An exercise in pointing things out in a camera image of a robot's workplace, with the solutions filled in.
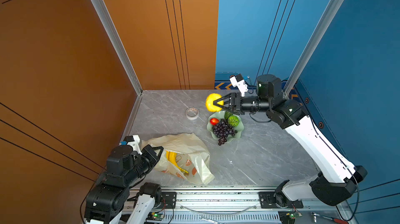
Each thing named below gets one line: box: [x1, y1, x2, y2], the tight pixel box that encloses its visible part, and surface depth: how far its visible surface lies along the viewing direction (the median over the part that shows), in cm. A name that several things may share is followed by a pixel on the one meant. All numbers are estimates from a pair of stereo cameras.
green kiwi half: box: [227, 115, 240, 128], surface depth 96 cm
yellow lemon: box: [205, 92, 224, 113], surface depth 57 cm
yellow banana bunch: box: [165, 150, 190, 174], surface depth 83 cm
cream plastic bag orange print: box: [141, 132, 216, 185], surface depth 68 cm
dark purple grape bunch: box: [212, 118, 238, 146], surface depth 91 cm
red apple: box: [209, 117, 220, 126], surface depth 93 cm
